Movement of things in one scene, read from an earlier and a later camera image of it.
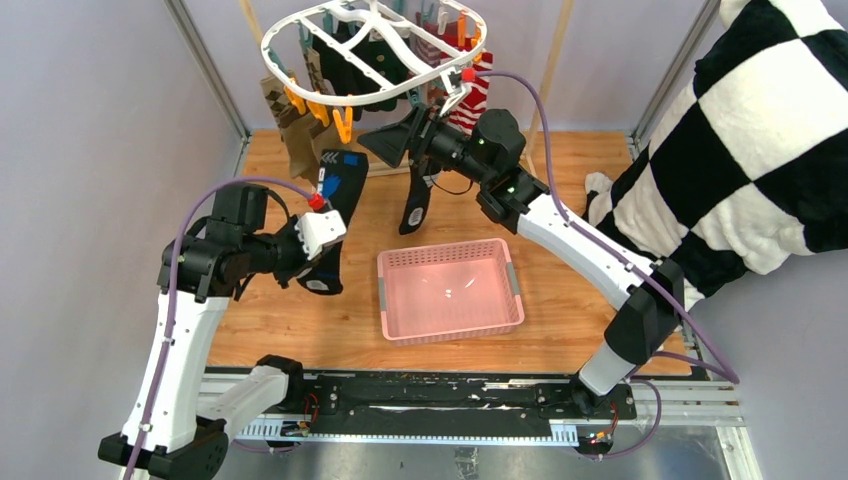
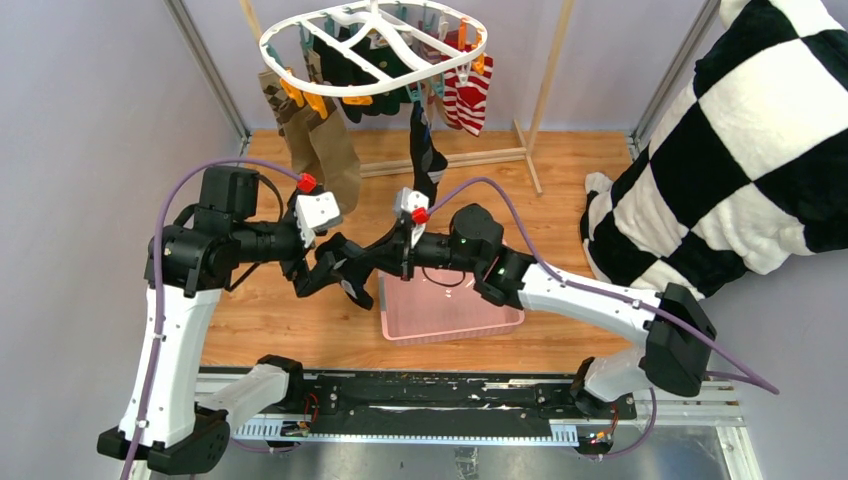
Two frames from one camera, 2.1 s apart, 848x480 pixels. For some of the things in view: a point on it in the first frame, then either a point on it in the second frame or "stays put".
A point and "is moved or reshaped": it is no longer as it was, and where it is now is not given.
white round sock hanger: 309,14 is moved or reshaped
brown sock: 306,138 to 335,157
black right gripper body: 435,138 to 406,265
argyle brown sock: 279,103 stays put
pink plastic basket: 442,292 stays put
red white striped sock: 464,116 stays put
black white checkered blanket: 750,169 stays put
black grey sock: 422,180 is moved or reshaped
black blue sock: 341,174 to 348,264
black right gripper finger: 390,143 to 354,269
